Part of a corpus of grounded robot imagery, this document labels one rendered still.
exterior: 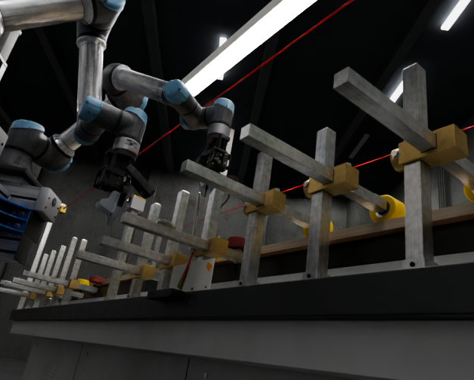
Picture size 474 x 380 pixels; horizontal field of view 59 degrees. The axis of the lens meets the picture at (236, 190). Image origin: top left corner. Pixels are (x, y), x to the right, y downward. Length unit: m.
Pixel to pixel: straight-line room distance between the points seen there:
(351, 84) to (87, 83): 0.96
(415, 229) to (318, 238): 0.24
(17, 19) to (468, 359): 1.29
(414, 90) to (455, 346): 0.51
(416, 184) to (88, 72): 1.05
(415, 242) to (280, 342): 0.39
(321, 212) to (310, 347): 0.30
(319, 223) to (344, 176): 0.12
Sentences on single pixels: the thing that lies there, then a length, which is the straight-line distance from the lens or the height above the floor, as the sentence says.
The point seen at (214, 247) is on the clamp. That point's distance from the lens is 1.30.
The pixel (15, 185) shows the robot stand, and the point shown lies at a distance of 1.68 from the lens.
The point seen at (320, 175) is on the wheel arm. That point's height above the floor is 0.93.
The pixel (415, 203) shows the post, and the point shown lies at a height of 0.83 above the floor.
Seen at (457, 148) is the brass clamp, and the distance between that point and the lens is 0.86.
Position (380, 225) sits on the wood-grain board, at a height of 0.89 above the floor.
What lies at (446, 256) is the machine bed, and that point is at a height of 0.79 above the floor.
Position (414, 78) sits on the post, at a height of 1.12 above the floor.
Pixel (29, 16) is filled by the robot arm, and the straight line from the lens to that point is 1.37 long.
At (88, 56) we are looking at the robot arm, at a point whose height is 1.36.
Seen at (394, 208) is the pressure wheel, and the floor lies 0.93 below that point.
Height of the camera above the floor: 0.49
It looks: 24 degrees up
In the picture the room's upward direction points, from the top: 9 degrees clockwise
